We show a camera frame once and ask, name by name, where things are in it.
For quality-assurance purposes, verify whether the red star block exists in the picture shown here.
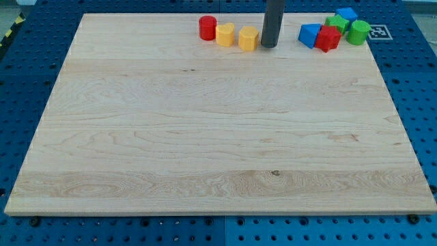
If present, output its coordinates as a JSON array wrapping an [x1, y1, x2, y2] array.
[[314, 25, 342, 53]]

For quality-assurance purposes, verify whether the green cylinder block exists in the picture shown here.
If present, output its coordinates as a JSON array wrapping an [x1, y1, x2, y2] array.
[[346, 20, 371, 45]]

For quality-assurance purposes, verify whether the yellow hexagon block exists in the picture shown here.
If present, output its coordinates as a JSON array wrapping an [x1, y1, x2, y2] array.
[[238, 26, 259, 51]]

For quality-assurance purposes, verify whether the green star block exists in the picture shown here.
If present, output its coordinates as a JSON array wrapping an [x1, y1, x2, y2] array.
[[324, 14, 350, 35]]

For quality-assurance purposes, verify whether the blue cube block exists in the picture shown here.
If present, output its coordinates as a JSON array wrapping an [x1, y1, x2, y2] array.
[[335, 7, 358, 23]]

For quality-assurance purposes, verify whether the blue triangle block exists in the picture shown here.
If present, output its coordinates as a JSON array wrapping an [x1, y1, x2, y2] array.
[[298, 23, 322, 49]]

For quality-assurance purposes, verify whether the yellow heart block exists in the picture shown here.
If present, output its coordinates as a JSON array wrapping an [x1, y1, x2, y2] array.
[[216, 23, 235, 47]]

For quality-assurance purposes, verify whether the wooden board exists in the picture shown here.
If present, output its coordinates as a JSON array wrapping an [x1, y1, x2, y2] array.
[[5, 13, 436, 216]]

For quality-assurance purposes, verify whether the red cylinder block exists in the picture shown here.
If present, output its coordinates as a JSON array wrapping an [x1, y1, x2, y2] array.
[[199, 15, 217, 41]]

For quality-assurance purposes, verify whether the white fiducial marker tag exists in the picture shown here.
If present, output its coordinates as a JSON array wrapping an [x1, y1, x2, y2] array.
[[368, 24, 393, 41]]

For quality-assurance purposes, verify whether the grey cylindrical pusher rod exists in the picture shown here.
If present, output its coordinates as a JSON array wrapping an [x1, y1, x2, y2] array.
[[261, 0, 286, 49]]

